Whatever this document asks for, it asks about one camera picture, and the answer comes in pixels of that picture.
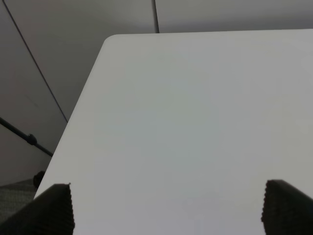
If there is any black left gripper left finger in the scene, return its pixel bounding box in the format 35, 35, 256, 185
0, 184, 74, 235

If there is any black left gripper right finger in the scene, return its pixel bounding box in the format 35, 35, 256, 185
261, 180, 313, 235

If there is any black metal rail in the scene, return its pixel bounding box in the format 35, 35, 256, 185
0, 118, 53, 157

